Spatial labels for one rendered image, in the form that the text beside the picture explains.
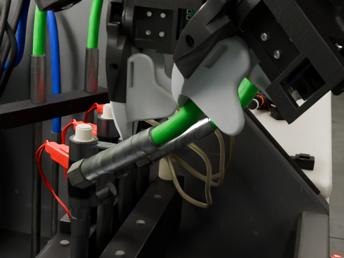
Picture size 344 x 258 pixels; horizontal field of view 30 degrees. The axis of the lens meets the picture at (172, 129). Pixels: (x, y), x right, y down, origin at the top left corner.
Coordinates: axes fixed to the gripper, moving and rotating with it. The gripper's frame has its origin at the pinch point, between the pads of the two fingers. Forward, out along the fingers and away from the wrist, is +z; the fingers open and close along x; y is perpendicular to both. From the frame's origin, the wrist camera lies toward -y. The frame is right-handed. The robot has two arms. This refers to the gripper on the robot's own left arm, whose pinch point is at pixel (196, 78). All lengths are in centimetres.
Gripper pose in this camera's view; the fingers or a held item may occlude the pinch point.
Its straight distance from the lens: 44.2
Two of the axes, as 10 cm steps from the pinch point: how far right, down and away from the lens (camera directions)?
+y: 5.3, 8.2, -2.1
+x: 7.6, -3.5, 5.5
